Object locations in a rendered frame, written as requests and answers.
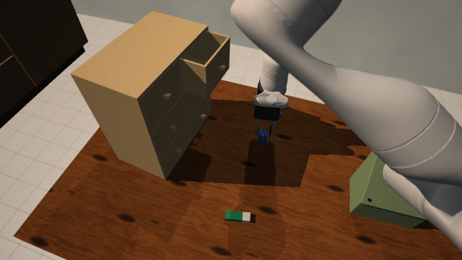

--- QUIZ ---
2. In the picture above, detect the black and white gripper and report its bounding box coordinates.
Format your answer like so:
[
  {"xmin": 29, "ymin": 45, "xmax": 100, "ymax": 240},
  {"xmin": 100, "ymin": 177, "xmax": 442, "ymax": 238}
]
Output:
[{"xmin": 254, "ymin": 71, "xmax": 290, "ymax": 138}]

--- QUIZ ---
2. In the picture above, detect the tan wooden chest of drawers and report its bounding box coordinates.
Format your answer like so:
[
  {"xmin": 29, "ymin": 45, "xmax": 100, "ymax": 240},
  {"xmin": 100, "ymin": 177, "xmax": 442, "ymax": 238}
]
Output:
[{"xmin": 71, "ymin": 11, "xmax": 208, "ymax": 180}]

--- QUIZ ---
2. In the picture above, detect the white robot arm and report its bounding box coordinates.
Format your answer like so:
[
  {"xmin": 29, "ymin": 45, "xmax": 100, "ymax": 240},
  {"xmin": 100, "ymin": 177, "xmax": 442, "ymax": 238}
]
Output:
[{"xmin": 230, "ymin": 0, "xmax": 462, "ymax": 252}]

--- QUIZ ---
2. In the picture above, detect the dark olive drawer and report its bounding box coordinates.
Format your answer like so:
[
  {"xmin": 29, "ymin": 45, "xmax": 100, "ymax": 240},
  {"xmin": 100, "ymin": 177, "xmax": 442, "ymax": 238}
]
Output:
[
  {"xmin": 184, "ymin": 92, "xmax": 203, "ymax": 117},
  {"xmin": 140, "ymin": 61, "xmax": 182, "ymax": 130},
  {"xmin": 151, "ymin": 96, "xmax": 186, "ymax": 157},
  {"xmin": 160, "ymin": 123, "xmax": 190, "ymax": 177},
  {"xmin": 179, "ymin": 30, "xmax": 230, "ymax": 99},
  {"xmin": 188, "ymin": 96, "xmax": 210, "ymax": 140}
]

